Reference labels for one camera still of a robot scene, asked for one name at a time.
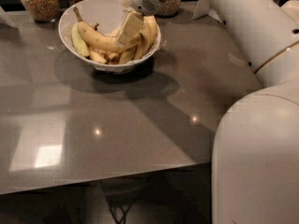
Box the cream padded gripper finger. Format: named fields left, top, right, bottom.
left=115, top=10, right=144, bottom=47

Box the large top yellow banana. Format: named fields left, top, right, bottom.
left=73, top=7, right=140, bottom=51

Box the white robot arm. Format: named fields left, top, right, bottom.
left=195, top=0, right=299, bottom=224

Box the outer right yellow banana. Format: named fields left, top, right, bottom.
left=144, top=16, right=157, bottom=46

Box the right curved yellow banana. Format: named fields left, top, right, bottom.
left=134, top=23, right=151, bottom=60

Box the white bowl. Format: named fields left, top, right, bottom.
left=58, top=0, right=161, bottom=74

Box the lower middle banana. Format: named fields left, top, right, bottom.
left=119, top=47, right=136, bottom=64

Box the small bottom banana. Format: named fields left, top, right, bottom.
left=89, top=49, right=107, bottom=64

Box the greenish left banana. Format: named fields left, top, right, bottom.
left=71, top=23, right=90, bottom=58

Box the white folded sign stand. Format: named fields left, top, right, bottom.
left=192, top=0, right=221, bottom=22

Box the left glass cereal jar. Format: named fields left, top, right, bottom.
left=20, top=0, right=60, bottom=22

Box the white card at left edge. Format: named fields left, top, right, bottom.
left=0, top=6, right=17, bottom=28

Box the white stack far right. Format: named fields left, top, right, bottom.
left=281, top=0, right=299, bottom=22

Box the black cable under table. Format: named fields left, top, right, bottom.
left=104, top=189, right=188, bottom=224

